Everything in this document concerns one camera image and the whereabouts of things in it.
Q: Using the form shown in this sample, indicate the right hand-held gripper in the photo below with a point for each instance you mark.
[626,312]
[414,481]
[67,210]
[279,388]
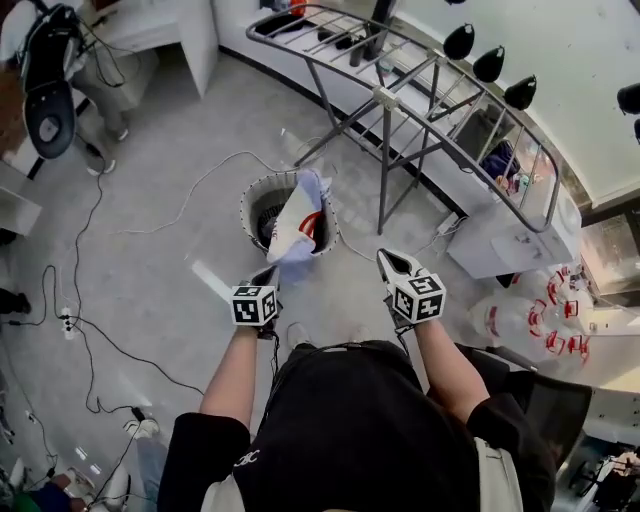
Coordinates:
[419,299]

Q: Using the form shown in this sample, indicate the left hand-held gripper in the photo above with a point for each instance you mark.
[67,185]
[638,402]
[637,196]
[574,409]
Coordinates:
[254,306]

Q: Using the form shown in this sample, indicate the white clothes with red print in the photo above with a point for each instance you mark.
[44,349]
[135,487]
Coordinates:
[296,225]

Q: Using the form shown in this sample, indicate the round grey laundry basket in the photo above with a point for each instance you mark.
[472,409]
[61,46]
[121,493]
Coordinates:
[260,210]

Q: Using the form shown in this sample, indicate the grey metal drying rack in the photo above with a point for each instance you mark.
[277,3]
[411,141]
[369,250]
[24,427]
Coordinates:
[400,95]

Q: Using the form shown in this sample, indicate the person's left forearm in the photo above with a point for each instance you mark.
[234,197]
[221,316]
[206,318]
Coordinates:
[231,372]

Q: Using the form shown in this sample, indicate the person's right forearm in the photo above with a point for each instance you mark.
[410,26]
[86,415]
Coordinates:
[450,367]

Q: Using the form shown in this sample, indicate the white power strip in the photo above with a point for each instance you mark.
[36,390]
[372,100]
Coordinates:
[446,226]
[67,323]

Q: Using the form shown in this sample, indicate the person's white shoe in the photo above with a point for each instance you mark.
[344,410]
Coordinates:
[298,334]
[361,333]

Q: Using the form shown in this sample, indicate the pile of clear plastic bags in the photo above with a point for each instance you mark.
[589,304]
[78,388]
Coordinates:
[535,312]

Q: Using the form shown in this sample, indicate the dark blue garment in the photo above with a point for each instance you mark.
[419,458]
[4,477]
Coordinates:
[500,161]

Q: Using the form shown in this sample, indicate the person's black shirt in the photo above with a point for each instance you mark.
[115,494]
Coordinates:
[350,430]

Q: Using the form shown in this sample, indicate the black mesh chair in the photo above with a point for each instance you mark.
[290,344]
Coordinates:
[555,400]

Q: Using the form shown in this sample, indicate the white table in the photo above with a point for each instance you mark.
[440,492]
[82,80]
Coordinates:
[17,205]

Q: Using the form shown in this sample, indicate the white desk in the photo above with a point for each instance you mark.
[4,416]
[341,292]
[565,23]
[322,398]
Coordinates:
[165,30]

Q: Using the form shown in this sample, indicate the black office chair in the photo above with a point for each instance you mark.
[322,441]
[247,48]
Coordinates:
[50,85]

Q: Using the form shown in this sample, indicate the black teardrop wall fixture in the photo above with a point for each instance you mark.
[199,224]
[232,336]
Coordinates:
[489,64]
[520,93]
[628,98]
[458,41]

